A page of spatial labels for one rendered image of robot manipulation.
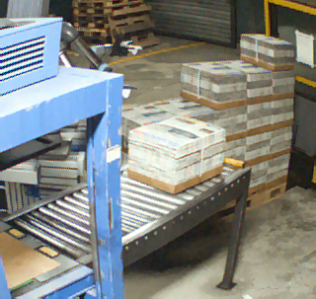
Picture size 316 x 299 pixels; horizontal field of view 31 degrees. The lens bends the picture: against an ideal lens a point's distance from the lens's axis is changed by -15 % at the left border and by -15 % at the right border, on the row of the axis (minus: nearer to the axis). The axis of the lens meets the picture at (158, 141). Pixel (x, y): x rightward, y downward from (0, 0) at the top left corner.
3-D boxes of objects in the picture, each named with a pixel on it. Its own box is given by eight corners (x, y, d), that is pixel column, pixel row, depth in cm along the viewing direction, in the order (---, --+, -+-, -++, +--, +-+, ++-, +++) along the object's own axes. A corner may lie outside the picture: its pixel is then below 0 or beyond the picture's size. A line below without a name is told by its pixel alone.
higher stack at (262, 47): (231, 190, 504) (238, 33, 462) (256, 182, 521) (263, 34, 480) (263, 204, 475) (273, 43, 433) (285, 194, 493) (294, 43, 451)
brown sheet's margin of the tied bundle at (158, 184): (149, 168, 324) (149, 160, 322) (196, 185, 306) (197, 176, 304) (126, 177, 312) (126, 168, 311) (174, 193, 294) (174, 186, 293)
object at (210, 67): (181, 64, 435) (181, 63, 435) (210, 62, 452) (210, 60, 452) (217, 76, 408) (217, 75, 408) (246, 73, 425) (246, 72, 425)
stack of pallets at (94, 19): (108, 38, 1166) (113, -19, 1124) (150, 41, 1121) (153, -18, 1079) (65, 50, 1057) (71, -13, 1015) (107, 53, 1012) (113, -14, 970)
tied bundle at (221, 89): (179, 97, 442) (180, 64, 435) (210, 92, 459) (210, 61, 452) (217, 111, 414) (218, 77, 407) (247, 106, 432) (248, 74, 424)
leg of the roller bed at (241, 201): (224, 282, 358) (241, 186, 336) (232, 284, 355) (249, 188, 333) (219, 286, 354) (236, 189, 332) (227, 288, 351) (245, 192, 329)
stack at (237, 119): (109, 226, 436) (108, 109, 409) (232, 190, 504) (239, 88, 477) (142, 248, 407) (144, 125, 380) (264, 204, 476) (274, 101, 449)
